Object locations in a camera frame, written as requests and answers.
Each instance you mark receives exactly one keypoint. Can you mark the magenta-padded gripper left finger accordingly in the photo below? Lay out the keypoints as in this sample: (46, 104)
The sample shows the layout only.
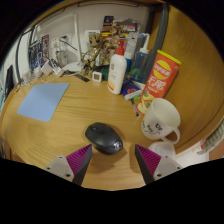
(77, 161)

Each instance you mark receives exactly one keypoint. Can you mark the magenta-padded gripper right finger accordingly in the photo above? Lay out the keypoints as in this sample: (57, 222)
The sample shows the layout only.
(150, 161)

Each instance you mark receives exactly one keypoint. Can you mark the black computer mouse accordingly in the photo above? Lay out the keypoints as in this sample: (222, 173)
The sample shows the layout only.
(101, 136)

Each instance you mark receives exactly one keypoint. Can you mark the light blue mouse pad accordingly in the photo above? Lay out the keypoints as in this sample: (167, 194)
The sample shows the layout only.
(43, 100)

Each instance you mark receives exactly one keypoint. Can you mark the white mug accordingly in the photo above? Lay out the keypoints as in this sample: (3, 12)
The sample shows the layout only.
(160, 121)

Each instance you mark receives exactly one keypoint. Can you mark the blue snack packet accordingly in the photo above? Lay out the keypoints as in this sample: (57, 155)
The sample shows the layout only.
(130, 88)

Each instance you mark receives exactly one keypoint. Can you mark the orange chips can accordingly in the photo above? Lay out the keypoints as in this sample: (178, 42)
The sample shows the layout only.
(160, 80)

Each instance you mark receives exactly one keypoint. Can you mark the small white cube clock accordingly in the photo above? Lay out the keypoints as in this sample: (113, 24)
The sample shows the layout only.
(96, 76)

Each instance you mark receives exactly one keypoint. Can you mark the white red-capped lotion bottle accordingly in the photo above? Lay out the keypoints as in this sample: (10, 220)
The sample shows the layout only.
(116, 75)

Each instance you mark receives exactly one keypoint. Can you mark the white desk lamp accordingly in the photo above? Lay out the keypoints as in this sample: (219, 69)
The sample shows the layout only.
(71, 66)

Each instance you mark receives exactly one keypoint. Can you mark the white power strip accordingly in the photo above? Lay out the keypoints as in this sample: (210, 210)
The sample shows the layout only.
(51, 68)

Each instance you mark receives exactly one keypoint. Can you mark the blue spray bottle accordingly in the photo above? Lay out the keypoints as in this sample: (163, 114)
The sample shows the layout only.
(139, 65)

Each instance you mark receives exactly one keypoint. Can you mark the black backpack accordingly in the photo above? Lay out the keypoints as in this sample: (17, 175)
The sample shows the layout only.
(9, 81)

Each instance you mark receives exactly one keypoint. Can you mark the wooden robot figurine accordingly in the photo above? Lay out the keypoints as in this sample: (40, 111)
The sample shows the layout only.
(93, 53)

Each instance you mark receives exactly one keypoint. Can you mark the blue robot model box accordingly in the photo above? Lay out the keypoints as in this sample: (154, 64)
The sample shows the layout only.
(38, 53)

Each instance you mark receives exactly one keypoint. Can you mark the colourful printed box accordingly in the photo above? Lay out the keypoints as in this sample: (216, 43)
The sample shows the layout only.
(118, 24)

